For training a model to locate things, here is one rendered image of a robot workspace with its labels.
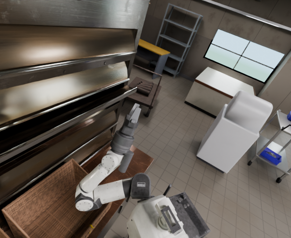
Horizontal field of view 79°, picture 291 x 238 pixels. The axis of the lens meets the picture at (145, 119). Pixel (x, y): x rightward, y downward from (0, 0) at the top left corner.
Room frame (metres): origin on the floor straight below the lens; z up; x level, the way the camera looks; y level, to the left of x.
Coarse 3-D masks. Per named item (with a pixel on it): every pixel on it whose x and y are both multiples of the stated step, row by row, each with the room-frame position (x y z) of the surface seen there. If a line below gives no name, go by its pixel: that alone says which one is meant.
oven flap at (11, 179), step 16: (112, 112) 1.52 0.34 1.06; (96, 128) 1.26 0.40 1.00; (64, 144) 0.92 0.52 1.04; (80, 144) 1.05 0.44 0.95; (32, 160) 0.69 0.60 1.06; (48, 160) 0.78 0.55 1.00; (64, 160) 0.87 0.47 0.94; (0, 176) 0.52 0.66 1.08; (16, 176) 0.58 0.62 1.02; (32, 176) 0.65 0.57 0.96; (0, 192) 0.48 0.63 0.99; (16, 192) 0.53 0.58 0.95
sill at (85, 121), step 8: (112, 104) 1.48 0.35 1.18; (96, 112) 1.26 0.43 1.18; (104, 112) 1.34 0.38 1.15; (88, 120) 1.14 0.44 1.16; (72, 128) 0.98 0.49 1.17; (56, 136) 0.84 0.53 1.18; (40, 144) 0.73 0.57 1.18; (48, 144) 0.78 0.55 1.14; (24, 152) 0.64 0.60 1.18; (32, 152) 0.68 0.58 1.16; (8, 160) 0.56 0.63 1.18; (16, 160) 0.59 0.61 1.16; (0, 168) 0.51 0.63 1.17
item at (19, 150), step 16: (96, 96) 1.17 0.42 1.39; (112, 96) 1.24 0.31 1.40; (48, 112) 0.81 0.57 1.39; (64, 112) 0.86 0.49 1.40; (80, 112) 0.90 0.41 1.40; (16, 128) 0.61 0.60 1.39; (32, 128) 0.64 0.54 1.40; (64, 128) 0.73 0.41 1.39; (0, 144) 0.49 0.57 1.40; (32, 144) 0.55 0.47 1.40; (0, 160) 0.42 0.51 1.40
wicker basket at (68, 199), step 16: (48, 176) 0.75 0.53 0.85; (64, 176) 0.86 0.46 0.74; (80, 176) 0.93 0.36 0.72; (32, 192) 0.62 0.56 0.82; (48, 192) 0.71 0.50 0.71; (64, 192) 0.82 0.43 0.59; (16, 208) 0.51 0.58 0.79; (32, 208) 0.58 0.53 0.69; (48, 208) 0.66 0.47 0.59; (16, 224) 0.42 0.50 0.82; (32, 224) 0.52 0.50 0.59; (48, 224) 0.56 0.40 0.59; (64, 224) 0.60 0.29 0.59; (80, 224) 0.63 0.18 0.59; (96, 224) 0.67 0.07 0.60
